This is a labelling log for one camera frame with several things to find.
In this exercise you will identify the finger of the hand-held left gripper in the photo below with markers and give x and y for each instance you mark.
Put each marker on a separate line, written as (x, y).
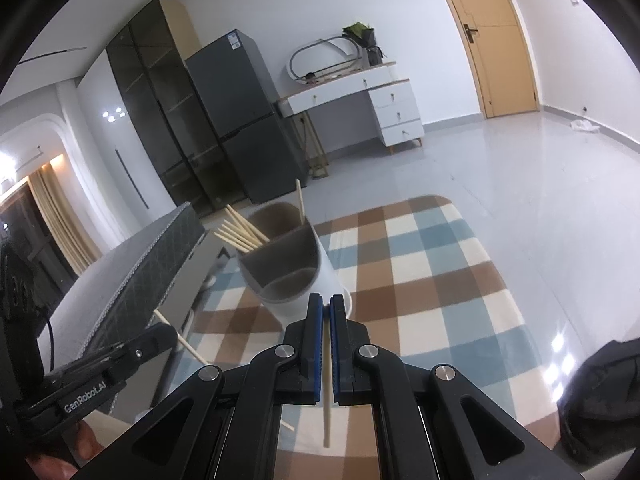
(145, 352)

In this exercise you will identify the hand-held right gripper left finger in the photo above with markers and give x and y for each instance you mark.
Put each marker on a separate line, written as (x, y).
(317, 360)

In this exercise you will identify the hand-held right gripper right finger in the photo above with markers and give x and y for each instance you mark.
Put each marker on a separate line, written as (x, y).
(336, 360)

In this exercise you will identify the single wooden chopstick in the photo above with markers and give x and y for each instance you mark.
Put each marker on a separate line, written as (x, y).
(299, 200)
(185, 345)
(326, 425)

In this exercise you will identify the grey white utensil holder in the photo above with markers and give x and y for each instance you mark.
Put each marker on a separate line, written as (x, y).
(325, 270)

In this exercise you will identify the bunch of wooden chopsticks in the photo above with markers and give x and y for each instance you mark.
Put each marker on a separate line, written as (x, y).
(245, 235)

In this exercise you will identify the person's left hand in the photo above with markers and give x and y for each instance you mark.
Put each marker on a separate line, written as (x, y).
(87, 442)

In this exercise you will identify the dark grey quilted mattress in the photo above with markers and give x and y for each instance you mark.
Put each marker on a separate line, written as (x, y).
(125, 270)

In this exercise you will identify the checkered plaid cloth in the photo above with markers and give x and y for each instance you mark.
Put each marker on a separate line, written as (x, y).
(425, 280)

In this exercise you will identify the beige curtain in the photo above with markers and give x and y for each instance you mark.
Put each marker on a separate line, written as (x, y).
(65, 220)

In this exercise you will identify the white wardrobe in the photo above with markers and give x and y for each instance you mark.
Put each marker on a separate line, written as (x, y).
(110, 160)

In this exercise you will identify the white vanity desk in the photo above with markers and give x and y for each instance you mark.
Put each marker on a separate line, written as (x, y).
(395, 110)

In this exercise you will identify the dark grey refrigerator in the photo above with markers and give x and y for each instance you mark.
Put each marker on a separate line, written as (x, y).
(235, 110)

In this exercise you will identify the black bag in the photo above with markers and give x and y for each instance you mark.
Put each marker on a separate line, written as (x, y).
(600, 400)

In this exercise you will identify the dark glass cabinet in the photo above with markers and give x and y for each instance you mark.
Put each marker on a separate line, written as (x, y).
(150, 85)

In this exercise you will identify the oval vanity mirror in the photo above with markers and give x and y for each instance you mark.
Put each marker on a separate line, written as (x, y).
(300, 62)

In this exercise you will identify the potted green plant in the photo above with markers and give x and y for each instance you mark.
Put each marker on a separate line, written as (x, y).
(362, 32)

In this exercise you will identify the white cloth scrap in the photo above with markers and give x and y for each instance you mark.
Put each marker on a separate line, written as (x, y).
(582, 125)

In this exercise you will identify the tan wooden door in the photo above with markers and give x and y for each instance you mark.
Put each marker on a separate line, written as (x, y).
(495, 50)

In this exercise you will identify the grey bed frame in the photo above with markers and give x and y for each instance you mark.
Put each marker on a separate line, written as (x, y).
(185, 285)

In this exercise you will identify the gold frame stool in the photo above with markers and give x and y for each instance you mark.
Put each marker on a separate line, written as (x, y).
(317, 170)

